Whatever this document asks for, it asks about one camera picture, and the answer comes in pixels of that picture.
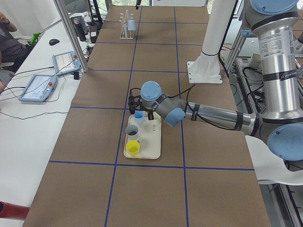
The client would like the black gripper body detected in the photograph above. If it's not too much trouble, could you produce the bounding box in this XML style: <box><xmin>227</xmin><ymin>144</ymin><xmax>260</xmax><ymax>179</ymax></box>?
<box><xmin>128</xmin><ymin>95</ymin><xmax>143</xmax><ymax>111</ymax></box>

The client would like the light blue plastic cup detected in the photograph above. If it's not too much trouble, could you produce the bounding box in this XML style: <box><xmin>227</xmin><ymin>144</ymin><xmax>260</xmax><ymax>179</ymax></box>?
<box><xmin>127</xmin><ymin>19</ymin><xmax>136</xmax><ymax>31</ymax></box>

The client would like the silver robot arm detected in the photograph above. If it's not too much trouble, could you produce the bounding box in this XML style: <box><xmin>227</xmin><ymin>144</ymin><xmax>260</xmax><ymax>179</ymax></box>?
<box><xmin>128</xmin><ymin>0</ymin><xmax>303</xmax><ymax>161</ymax></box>

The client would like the grey plastic cup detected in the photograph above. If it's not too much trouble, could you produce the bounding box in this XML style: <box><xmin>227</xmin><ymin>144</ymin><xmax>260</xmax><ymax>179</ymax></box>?
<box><xmin>125</xmin><ymin>125</ymin><xmax>139</xmax><ymax>140</ymax></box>

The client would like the yellow plastic cup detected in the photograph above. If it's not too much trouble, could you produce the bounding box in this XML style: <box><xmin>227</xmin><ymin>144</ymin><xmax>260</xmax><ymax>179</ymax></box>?
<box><xmin>125</xmin><ymin>140</ymin><xmax>141</xmax><ymax>157</ymax></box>

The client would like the cream plastic tray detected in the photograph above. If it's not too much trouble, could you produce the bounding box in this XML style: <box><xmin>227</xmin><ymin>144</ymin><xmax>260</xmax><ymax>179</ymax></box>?
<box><xmin>124</xmin><ymin>113</ymin><xmax>161</xmax><ymax>159</ymax></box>

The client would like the far blue teach pendant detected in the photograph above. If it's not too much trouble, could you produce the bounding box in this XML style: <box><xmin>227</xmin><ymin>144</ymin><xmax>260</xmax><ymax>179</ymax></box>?
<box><xmin>52</xmin><ymin>51</ymin><xmax>81</xmax><ymax>76</ymax></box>

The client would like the blue teach pendant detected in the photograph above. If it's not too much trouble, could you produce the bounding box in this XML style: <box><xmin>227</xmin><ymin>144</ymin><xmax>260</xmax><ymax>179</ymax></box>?
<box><xmin>18</xmin><ymin>74</ymin><xmax>57</xmax><ymax>102</ymax></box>
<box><xmin>52</xmin><ymin>51</ymin><xmax>81</xmax><ymax>76</ymax></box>

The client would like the black water bottle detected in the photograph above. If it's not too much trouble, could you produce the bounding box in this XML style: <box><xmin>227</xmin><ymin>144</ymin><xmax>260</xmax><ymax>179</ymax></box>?
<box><xmin>73</xmin><ymin>18</ymin><xmax>87</xmax><ymax>42</ymax></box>

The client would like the near blue teach pendant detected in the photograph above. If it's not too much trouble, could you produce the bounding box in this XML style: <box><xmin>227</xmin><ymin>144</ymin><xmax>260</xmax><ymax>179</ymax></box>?
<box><xmin>18</xmin><ymin>74</ymin><xmax>57</xmax><ymax>102</ymax></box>

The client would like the black computer mouse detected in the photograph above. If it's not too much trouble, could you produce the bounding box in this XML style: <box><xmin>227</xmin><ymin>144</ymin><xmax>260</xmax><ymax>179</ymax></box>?
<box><xmin>49</xmin><ymin>39</ymin><xmax>60</xmax><ymax>46</ymax></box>

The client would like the white chair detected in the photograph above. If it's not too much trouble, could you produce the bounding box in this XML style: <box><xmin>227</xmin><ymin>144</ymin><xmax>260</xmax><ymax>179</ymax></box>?
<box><xmin>245</xmin><ymin>135</ymin><xmax>303</xmax><ymax>186</ymax></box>

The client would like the seated person dark shirt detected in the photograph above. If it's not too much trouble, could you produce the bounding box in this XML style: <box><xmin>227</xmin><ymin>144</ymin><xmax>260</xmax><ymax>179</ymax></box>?
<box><xmin>0</xmin><ymin>12</ymin><xmax>31</xmax><ymax>73</ymax></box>

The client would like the red cylinder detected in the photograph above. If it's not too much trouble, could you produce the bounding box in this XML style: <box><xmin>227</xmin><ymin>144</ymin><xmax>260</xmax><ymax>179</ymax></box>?
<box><xmin>0</xmin><ymin>201</ymin><xmax>30</xmax><ymax>220</ymax></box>

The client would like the white wire cup rack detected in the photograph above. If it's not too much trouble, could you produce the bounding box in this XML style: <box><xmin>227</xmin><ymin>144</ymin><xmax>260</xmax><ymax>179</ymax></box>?
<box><xmin>119</xmin><ymin>10</ymin><xmax>135</xmax><ymax>40</ymax></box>

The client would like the aluminium frame post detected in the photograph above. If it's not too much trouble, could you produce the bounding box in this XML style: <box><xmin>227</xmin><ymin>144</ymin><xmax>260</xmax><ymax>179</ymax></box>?
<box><xmin>53</xmin><ymin>0</ymin><xmax>88</xmax><ymax>72</ymax></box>

